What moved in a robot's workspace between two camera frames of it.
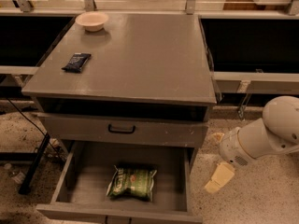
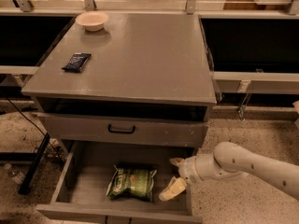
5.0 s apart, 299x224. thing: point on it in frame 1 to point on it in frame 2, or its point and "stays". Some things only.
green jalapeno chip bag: x=132 y=182 stays
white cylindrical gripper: x=231 y=148 to x=187 y=169
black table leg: x=23 y=188 stays
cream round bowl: x=92 y=21 stays
